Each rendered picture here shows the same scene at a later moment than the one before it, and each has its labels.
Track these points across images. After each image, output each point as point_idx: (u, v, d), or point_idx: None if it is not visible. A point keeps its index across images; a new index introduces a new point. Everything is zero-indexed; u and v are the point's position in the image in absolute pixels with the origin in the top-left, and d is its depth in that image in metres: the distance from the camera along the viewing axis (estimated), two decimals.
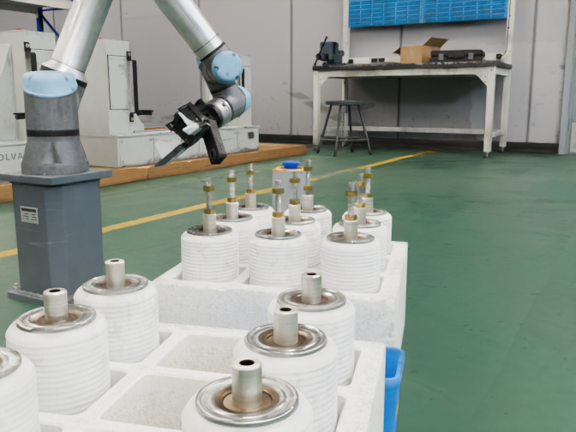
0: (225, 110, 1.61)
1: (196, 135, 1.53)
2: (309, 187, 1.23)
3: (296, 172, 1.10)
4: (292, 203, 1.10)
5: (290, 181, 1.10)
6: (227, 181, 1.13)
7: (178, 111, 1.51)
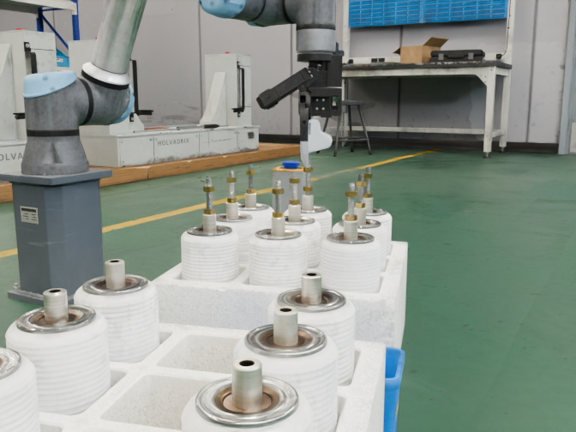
0: None
1: None
2: (303, 189, 1.22)
3: (296, 172, 1.10)
4: (292, 203, 1.10)
5: (290, 181, 1.10)
6: (227, 181, 1.13)
7: None
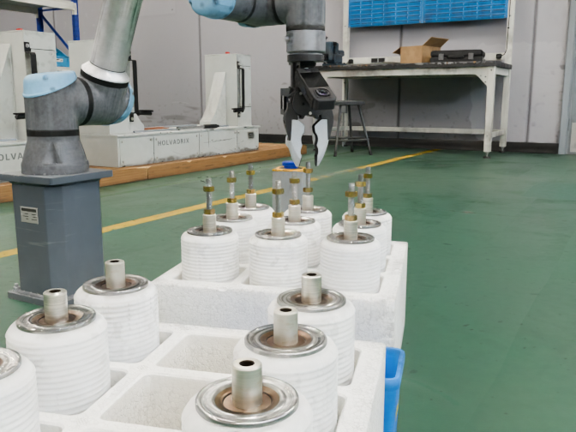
0: (291, 42, 1.16)
1: (305, 109, 1.18)
2: (309, 189, 1.23)
3: (296, 172, 1.10)
4: (292, 203, 1.10)
5: (290, 181, 1.10)
6: (227, 181, 1.13)
7: None
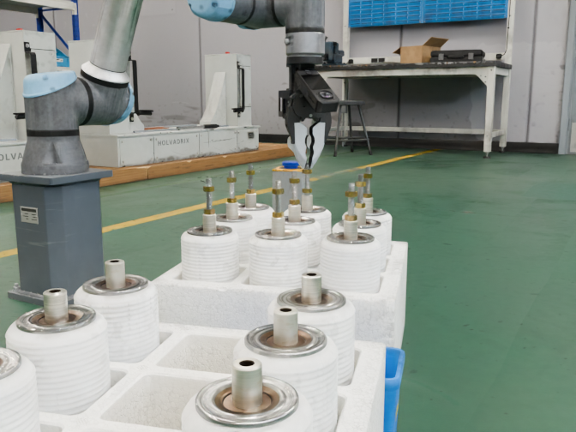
0: (291, 45, 1.16)
1: (306, 111, 1.18)
2: (309, 191, 1.21)
3: (296, 172, 1.10)
4: (292, 203, 1.10)
5: (290, 181, 1.10)
6: (227, 181, 1.13)
7: (284, 114, 1.24)
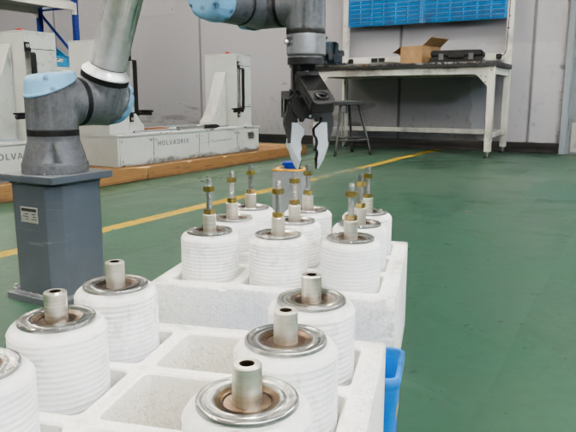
0: (291, 45, 1.16)
1: (305, 111, 1.18)
2: (307, 193, 1.21)
3: (296, 172, 1.10)
4: (292, 203, 1.10)
5: (290, 181, 1.10)
6: (227, 181, 1.13)
7: None
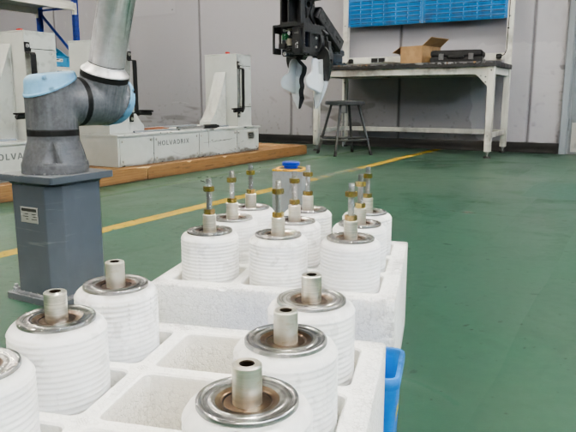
0: None
1: None
2: (303, 193, 1.23)
3: (296, 172, 1.10)
4: (292, 203, 1.10)
5: (290, 181, 1.10)
6: (227, 181, 1.13)
7: (301, 51, 1.11)
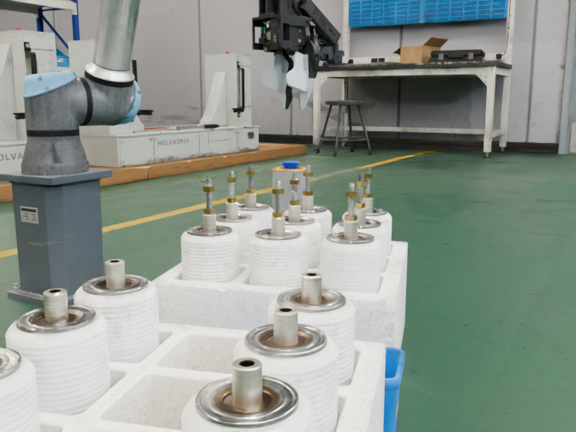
0: None
1: None
2: (303, 193, 1.23)
3: (291, 173, 1.10)
4: (292, 203, 1.12)
5: (296, 181, 1.11)
6: (227, 181, 1.13)
7: (279, 45, 1.00)
